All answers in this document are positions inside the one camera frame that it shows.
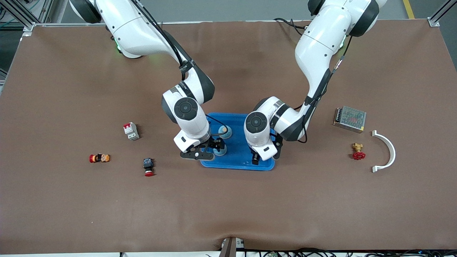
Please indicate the brass valve red handwheel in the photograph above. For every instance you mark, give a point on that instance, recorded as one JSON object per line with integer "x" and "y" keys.
{"x": 358, "y": 155}

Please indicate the small blue desk bell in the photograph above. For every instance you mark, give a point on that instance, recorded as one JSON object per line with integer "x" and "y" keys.
{"x": 227, "y": 134}
{"x": 221, "y": 153}

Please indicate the white red circuit breaker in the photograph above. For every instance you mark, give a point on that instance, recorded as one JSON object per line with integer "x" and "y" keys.
{"x": 131, "y": 131}

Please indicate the white half-round pipe clamp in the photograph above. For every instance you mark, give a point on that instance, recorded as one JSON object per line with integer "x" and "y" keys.
{"x": 393, "y": 154}

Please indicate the brown table mat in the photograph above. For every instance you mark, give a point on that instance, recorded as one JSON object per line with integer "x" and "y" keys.
{"x": 228, "y": 207}

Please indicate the red emergency stop button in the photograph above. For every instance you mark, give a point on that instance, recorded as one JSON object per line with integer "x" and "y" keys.
{"x": 148, "y": 166}

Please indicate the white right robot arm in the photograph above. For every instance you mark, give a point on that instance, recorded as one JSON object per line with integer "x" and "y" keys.
{"x": 135, "y": 28}

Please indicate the blue plastic tray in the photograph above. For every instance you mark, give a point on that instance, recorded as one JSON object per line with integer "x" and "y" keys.
{"x": 237, "y": 157}

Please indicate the small orange red switch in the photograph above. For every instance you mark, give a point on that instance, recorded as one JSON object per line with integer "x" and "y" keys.
{"x": 100, "y": 158}

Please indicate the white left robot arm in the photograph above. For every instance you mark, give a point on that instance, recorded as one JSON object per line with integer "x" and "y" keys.
{"x": 321, "y": 39}

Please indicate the metal mesh power supply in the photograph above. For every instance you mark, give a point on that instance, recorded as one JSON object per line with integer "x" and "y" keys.
{"x": 351, "y": 119}

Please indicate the aluminium frame profile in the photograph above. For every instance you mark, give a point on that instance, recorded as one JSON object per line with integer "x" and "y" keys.
{"x": 28, "y": 26}
{"x": 433, "y": 22}

